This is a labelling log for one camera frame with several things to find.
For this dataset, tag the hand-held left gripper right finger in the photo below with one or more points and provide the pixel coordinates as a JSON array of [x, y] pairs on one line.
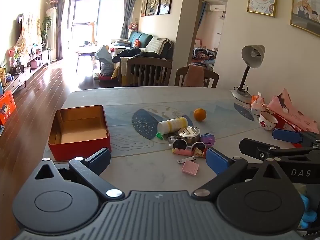
[[217, 161]]

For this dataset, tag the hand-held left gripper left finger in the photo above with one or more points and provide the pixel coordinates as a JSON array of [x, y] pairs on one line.
[[100, 161]]

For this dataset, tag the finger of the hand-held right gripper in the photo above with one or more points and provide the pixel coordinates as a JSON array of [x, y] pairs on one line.
[[252, 146], [287, 135]]

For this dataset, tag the red tin box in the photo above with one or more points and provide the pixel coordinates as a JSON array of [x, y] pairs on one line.
[[80, 150]]

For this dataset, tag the purple octopus toy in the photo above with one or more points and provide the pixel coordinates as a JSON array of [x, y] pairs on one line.
[[208, 140]]

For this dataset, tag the pink square box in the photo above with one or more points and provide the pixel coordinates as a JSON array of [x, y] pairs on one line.
[[190, 168]]

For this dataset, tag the metal nail clipper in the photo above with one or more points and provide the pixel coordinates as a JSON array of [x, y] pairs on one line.
[[187, 159]]

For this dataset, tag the pink eraser block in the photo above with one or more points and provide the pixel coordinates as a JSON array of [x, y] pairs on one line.
[[181, 152]]

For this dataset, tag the round metal tin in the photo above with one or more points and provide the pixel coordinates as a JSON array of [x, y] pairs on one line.
[[189, 135]]

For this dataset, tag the black white sunglasses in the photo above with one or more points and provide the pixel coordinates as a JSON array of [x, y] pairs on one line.
[[178, 144]]

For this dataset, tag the orange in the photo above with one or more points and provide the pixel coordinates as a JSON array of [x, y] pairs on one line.
[[200, 114]]

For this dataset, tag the white yellow bottle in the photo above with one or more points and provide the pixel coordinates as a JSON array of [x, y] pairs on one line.
[[172, 125]]

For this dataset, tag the green clip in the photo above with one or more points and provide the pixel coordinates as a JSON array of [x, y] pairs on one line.
[[159, 136]]

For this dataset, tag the person's right hand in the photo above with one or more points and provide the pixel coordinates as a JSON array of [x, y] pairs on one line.
[[308, 218]]

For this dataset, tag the red packet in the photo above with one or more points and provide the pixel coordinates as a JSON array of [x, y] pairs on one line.
[[285, 123]]

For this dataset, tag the white bowl with red print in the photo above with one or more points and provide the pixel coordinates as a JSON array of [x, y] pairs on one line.
[[267, 122]]

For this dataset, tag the pink paper bag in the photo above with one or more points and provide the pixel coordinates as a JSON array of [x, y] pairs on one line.
[[282, 105]]

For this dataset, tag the tissue pack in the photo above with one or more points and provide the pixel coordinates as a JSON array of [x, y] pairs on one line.
[[256, 105]]

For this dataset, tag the wooden chair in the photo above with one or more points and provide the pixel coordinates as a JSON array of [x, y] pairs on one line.
[[212, 76], [147, 62]]

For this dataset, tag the printed table cover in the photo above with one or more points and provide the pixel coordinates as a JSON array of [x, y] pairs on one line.
[[150, 96]]

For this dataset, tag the red basket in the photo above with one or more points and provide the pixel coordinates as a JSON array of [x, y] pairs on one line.
[[104, 77]]

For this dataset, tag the pink cloth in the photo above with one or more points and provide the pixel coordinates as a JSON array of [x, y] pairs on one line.
[[193, 76]]

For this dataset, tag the grey desk lamp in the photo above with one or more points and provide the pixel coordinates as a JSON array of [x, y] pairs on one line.
[[252, 53]]

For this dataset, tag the bed with clothes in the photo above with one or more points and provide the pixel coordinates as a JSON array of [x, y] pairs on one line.
[[203, 56]]

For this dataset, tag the grey-blue plastic bag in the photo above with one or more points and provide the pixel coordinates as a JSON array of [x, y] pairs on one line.
[[103, 57]]

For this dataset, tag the orange gift box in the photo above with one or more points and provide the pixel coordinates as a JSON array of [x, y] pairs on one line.
[[7, 107]]

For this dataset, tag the coffee table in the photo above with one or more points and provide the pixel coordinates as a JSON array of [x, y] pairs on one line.
[[87, 50]]

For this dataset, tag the dark clothes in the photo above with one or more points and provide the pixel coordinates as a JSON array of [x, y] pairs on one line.
[[130, 53]]

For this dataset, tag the wooden tv cabinet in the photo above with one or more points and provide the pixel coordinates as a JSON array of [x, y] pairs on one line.
[[22, 75]]

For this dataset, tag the pink pot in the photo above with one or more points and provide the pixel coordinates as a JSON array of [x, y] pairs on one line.
[[35, 63]]

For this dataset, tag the giraffe toy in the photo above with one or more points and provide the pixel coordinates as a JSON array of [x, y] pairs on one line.
[[92, 31]]

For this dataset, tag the white checkered blanket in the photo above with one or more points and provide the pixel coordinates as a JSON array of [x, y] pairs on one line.
[[156, 43]]

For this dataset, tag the teal sofa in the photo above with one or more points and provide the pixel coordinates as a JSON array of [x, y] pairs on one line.
[[142, 37]]

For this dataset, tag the gold framed figure poster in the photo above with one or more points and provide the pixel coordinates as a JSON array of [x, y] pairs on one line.
[[306, 5]]

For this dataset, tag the flower arrangement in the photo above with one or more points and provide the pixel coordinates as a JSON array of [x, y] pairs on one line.
[[13, 55]]

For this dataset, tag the covered standing air conditioner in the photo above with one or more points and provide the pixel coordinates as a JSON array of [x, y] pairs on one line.
[[52, 32]]

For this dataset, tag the plush doll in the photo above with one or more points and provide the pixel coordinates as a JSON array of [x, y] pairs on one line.
[[132, 26]]

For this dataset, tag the grey curtain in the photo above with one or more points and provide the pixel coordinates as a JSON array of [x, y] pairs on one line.
[[60, 25], [127, 12]]

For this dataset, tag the green plant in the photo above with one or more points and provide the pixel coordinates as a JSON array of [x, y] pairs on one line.
[[46, 30]]

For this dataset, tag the floral cloth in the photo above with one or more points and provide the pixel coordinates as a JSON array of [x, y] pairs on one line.
[[30, 28]]

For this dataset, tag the wall air conditioner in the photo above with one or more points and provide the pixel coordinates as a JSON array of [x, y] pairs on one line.
[[217, 7]]

